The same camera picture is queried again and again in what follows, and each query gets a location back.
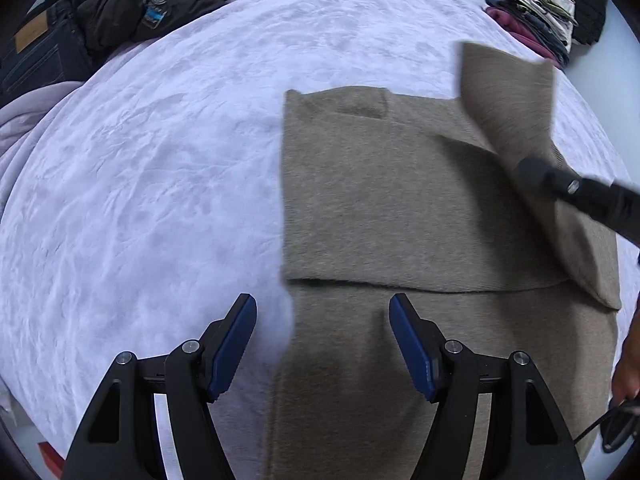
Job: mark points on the black jacket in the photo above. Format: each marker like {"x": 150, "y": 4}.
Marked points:
{"x": 110, "y": 15}

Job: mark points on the person's right hand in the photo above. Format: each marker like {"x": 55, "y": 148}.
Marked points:
{"x": 627, "y": 365}

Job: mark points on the stack of folded clothes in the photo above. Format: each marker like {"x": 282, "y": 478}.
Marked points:
{"x": 535, "y": 20}

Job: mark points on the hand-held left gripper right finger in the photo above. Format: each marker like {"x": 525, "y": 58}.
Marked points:
{"x": 410, "y": 345}

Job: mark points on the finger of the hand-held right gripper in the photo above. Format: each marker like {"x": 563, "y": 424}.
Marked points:
{"x": 575, "y": 190}

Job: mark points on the dark blue jeans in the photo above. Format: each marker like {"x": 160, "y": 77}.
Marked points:
{"x": 40, "y": 55}

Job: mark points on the black quilted cushion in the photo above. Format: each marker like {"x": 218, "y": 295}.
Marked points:
{"x": 590, "y": 5}

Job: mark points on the lilac quilt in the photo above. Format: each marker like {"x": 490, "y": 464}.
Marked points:
{"x": 25, "y": 120}

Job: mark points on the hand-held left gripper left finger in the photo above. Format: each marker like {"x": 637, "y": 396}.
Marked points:
{"x": 235, "y": 340}

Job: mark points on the pale lilac plush blanket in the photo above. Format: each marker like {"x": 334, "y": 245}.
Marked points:
{"x": 150, "y": 185}

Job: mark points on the taupe knit sweater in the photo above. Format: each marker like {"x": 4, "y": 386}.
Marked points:
{"x": 375, "y": 185}

